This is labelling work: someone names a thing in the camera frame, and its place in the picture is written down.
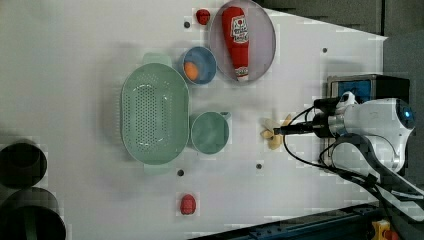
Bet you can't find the black toaster oven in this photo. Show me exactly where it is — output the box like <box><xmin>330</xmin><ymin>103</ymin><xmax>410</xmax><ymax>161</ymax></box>
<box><xmin>327</xmin><ymin>74</ymin><xmax>410</xmax><ymax>103</ymax></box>

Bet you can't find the red strawberry toy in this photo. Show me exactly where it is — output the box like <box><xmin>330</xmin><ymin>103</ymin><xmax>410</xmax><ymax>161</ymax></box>
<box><xmin>180</xmin><ymin>194</ymin><xmax>197</xmax><ymax>215</ymax></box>

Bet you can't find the red ketchup bottle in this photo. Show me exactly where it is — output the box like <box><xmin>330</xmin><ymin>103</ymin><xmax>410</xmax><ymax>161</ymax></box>
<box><xmin>221</xmin><ymin>6</ymin><xmax>249</xmax><ymax>82</ymax></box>

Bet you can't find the green perforated colander basket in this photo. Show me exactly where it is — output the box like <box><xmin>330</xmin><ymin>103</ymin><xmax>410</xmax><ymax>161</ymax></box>
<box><xmin>120</xmin><ymin>53</ymin><xmax>189</xmax><ymax>175</ymax></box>

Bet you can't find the peeled banana toy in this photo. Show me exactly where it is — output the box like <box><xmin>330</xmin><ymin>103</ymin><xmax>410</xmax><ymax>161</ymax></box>
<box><xmin>260</xmin><ymin>114</ymin><xmax>292</xmax><ymax>150</ymax></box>

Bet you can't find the grey round plate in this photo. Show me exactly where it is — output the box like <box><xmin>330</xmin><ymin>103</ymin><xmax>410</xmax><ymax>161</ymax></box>
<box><xmin>208</xmin><ymin>0</ymin><xmax>276</xmax><ymax>84</ymax></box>

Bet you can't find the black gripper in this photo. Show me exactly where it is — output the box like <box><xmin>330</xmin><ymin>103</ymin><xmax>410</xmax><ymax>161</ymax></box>
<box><xmin>273</xmin><ymin>114</ymin><xmax>330</xmax><ymax>138</ymax></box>

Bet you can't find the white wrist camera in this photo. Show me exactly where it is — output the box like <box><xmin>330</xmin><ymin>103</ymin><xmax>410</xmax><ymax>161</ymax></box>
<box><xmin>313</xmin><ymin>91</ymin><xmax>359</xmax><ymax>114</ymax></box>

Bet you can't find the green mug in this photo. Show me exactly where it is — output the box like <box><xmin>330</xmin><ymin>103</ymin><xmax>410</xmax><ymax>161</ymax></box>
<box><xmin>190</xmin><ymin>111</ymin><xmax>231</xmax><ymax>155</ymax></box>

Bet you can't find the black round object lower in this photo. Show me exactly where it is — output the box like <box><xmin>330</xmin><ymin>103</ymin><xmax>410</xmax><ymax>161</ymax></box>
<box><xmin>1</xmin><ymin>187</ymin><xmax>67</xmax><ymax>240</ymax></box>

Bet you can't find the orange ball fruit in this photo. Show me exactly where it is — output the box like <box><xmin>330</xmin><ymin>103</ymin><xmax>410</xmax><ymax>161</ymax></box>
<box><xmin>184</xmin><ymin>62</ymin><xmax>199</xmax><ymax>81</ymax></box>

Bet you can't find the blue small bowl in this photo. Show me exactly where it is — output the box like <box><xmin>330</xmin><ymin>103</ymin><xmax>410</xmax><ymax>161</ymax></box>
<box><xmin>178</xmin><ymin>46</ymin><xmax>217</xmax><ymax>85</ymax></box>

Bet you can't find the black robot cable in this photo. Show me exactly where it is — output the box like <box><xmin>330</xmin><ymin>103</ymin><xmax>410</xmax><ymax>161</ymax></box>
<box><xmin>282</xmin><ymin>106</ymin><xmax>394</xmax><ymax>214</ymax></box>

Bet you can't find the black round object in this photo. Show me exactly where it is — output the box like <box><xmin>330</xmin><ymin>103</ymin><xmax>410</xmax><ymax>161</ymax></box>
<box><xmin>1</xmin><ymin>187</ymin><xmax>67</xmax><ymax>240</ymax></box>
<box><xmin>0</xmin><ymin>143</ymin><xmax>47</xmax><ymax>189</ymax></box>

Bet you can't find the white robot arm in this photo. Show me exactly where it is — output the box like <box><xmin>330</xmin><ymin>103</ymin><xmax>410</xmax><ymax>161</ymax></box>
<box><xmin>271</xmin><ymin>92</ymin><xmax>423</xmax><ymax>222</ymax></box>

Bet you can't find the small red fruit top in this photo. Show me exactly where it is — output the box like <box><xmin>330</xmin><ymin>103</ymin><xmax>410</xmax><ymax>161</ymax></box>
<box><xmin>196</xmin><ymin>9</ymin><xmax>211</xmax><ymax>25</ymax></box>

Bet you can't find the black round object upper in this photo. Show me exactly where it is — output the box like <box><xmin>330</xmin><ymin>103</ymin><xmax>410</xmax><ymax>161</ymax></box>
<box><xmin>0</xmin><ymin>143</ymin><xmax>47</xmax><ymax>189</ymax></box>

